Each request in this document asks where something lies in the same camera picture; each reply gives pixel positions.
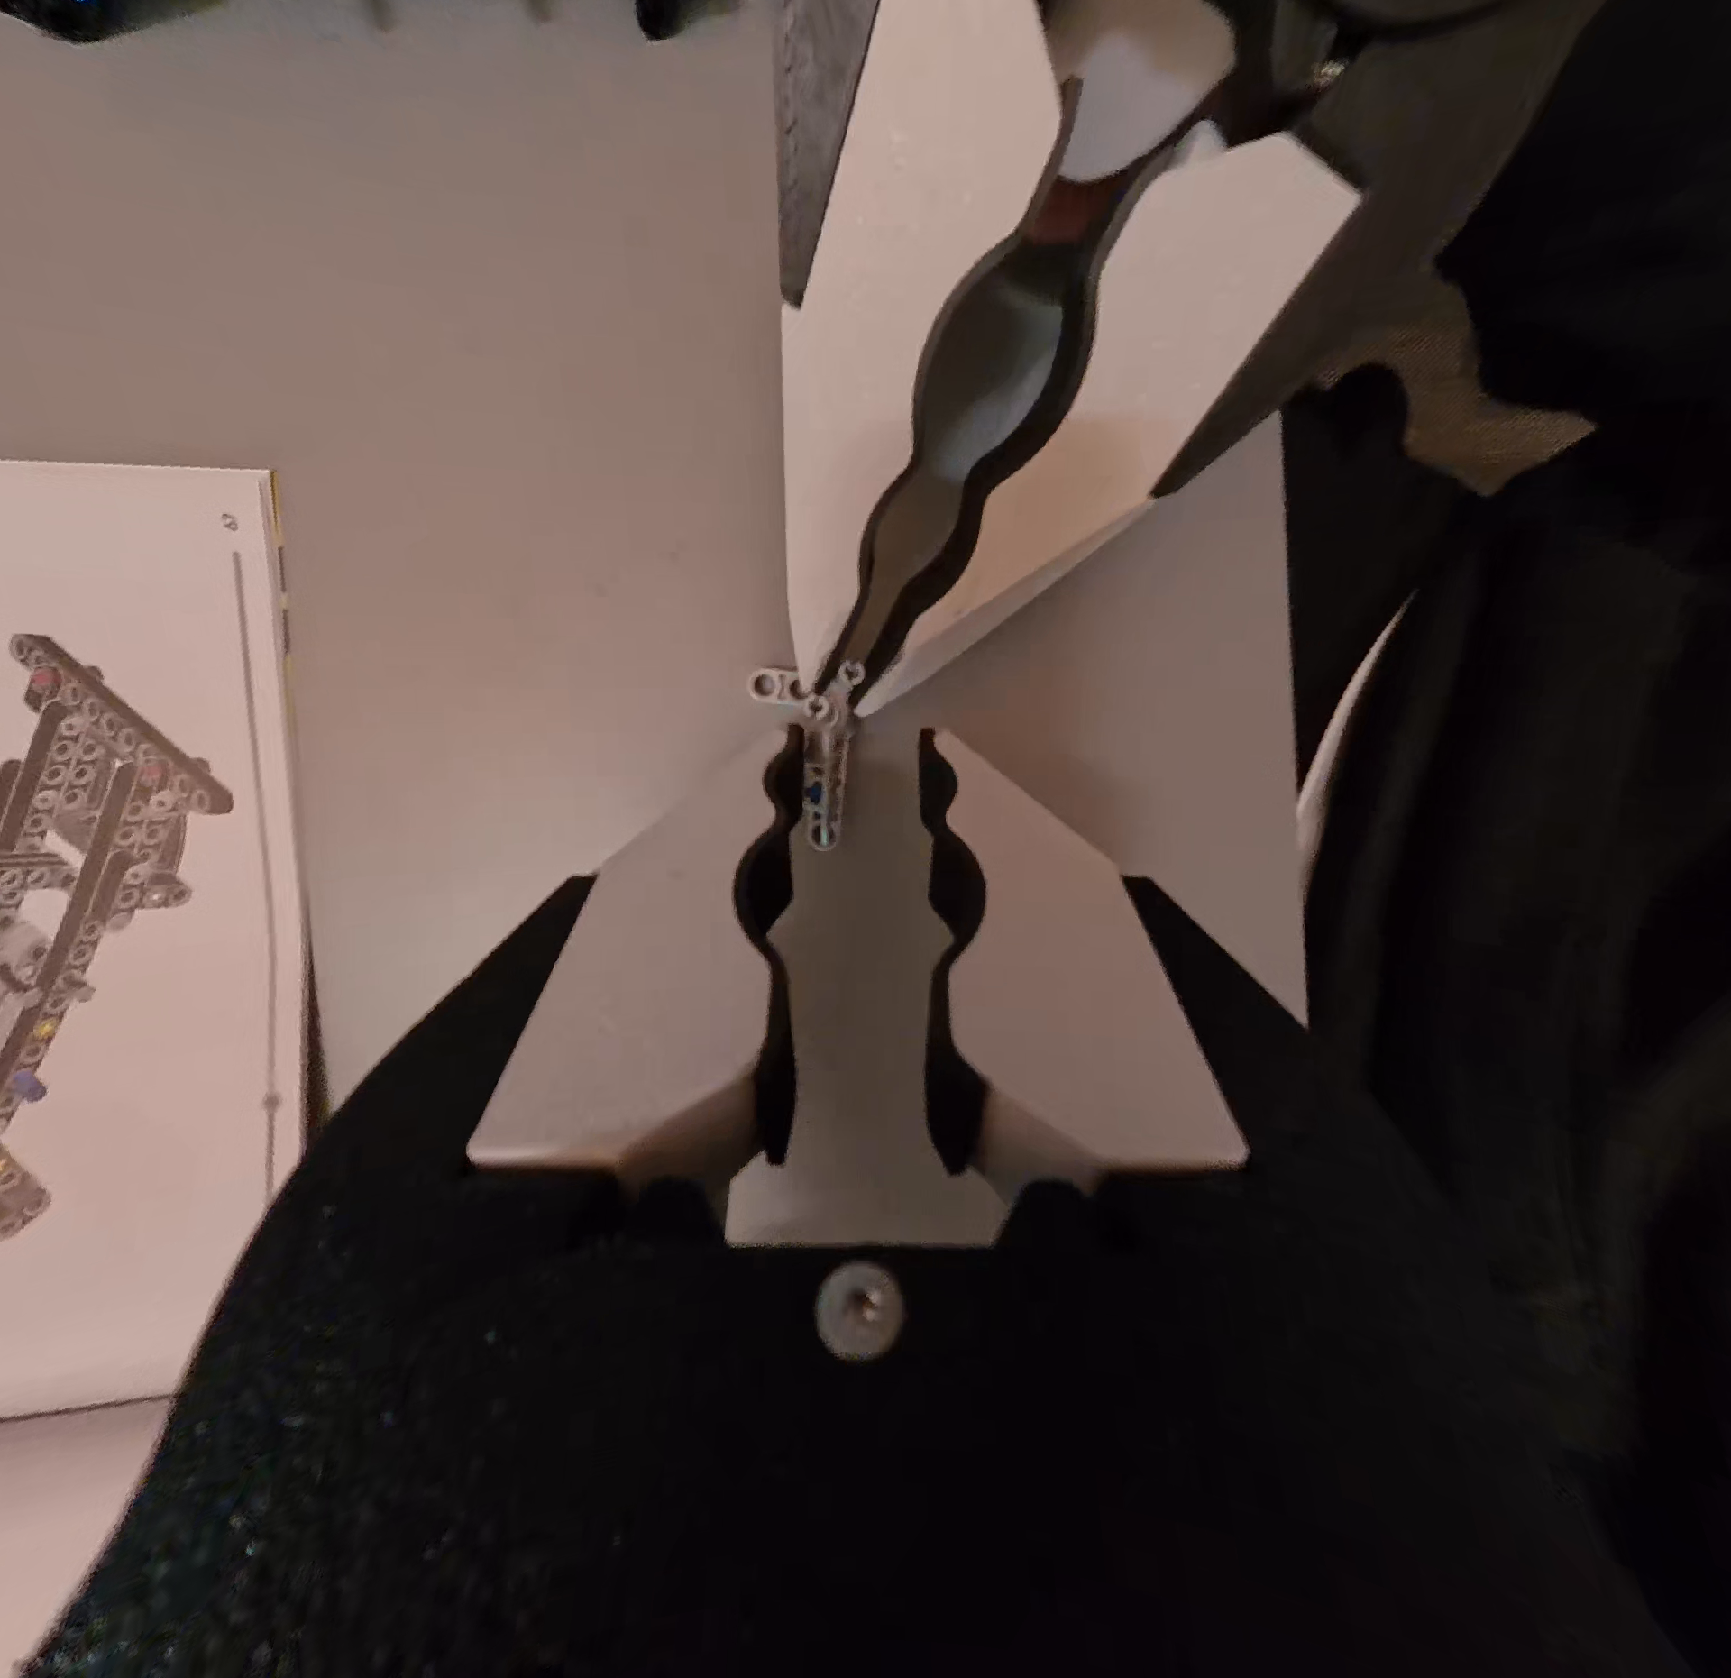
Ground dark cloth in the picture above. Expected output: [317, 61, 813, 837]
[1282, 352, 1731, 1504]

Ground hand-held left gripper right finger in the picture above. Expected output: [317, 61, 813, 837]
[917, 724, 1250, 1192]

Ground white building instruction booklet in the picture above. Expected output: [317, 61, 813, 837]
[0, 458, 321, 1424]

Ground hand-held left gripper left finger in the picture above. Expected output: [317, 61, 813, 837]
[462, 720, 809, 1184]

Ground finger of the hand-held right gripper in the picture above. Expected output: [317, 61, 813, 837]
[855, 0, 1647, 714]
[774, 0, 1087, 692]

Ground small light grey connector piece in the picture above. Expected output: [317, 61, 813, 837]
[746, 660, 869, 729]

